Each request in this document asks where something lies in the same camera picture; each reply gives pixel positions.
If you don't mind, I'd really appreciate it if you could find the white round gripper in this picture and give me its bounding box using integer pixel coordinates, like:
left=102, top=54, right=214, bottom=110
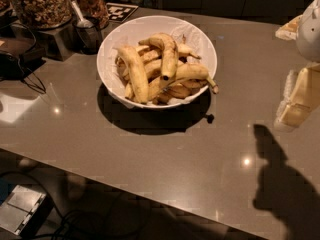
left=274, top=0, right=320, bottom=132

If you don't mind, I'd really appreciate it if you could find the curved banana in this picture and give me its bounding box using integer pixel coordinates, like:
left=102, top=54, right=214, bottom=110
left=139, top=33, right=179, bottom=80

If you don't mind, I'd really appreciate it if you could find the right banana with stem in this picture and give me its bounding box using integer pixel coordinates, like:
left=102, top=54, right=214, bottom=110
left=148, top=63, right=219, bottom=100

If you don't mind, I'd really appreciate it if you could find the white bowl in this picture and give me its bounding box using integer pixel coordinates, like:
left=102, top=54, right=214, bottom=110
left=97, top=15, right=217, bottom=110

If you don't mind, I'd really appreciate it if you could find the left long banana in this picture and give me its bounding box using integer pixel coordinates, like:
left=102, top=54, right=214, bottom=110
left=116, top=45, right=149, bottom=104

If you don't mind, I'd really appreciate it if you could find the black white marker tag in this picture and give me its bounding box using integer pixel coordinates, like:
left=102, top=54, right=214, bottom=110
left=107, top=3, right=138, bottom=23

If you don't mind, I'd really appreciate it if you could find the dark cup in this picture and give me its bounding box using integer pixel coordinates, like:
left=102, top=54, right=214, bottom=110
left=72, top=16, right=102, bottom=54

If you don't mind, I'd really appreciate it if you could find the metal spoon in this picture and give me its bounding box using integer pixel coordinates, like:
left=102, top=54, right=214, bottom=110
left=69, top=0, right=93, bottom=28

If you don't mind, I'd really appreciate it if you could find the metal stand block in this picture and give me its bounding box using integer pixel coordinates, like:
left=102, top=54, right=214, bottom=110
left=34, top=23, right=76, bottom=61

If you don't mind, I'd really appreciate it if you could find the glass jar of nuts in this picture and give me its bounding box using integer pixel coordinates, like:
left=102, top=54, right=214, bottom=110
left=11, top=0, right=72, bottom=30

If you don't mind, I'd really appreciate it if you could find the grey box on floor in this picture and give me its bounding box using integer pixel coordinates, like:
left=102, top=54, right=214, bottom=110
left=0, top=185, right=46, bottom=237

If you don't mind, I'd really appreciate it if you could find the black device with cable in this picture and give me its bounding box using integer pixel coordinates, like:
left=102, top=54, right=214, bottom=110
left=0, top=22, right=48, bottom=95

